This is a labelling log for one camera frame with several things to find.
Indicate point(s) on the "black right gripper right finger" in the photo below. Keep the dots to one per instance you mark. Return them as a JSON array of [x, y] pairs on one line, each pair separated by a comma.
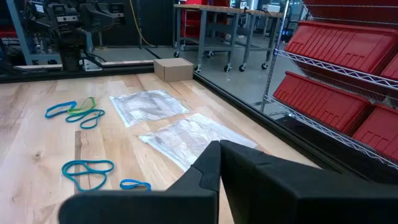
[[295, 199]]

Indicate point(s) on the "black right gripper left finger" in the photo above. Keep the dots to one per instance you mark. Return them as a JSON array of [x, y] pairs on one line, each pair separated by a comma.
[[186, 205]]

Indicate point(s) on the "blue rubber band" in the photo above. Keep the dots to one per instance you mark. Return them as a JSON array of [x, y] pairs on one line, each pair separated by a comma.
[[122, 185], [47, 112]]

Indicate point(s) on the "clear plastic zip bag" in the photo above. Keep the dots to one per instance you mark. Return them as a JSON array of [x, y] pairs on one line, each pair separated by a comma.
[[146, 105], [189, 137]]

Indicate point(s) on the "green rubber band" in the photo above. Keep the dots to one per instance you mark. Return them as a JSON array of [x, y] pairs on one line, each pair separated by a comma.
[[74, 112]]

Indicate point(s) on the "teal rubber band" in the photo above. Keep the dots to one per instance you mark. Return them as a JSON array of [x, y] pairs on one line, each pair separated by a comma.
[[63, 170], [81, 124]]

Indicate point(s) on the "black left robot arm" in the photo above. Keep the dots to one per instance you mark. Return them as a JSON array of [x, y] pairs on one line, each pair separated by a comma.
[[70, 59]]

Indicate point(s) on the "blue-grey metal stand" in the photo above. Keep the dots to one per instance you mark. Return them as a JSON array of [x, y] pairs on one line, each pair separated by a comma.
[[19, 31]]

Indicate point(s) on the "red plastic bin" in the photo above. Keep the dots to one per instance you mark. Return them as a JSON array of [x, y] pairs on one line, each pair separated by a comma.
[[392, 70], [357, 11], [323, 105], [379, 133], [342, 46]]

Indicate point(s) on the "small cardboard box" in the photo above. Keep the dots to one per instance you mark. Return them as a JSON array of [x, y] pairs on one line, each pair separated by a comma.
[[172, 70]]

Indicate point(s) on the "red tool cabinet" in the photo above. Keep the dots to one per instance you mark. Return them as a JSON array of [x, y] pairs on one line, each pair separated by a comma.
[[189, 21]]

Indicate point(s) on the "wood top rolling workbench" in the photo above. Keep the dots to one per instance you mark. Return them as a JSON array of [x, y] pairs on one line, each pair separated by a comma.
[[217, 9]]

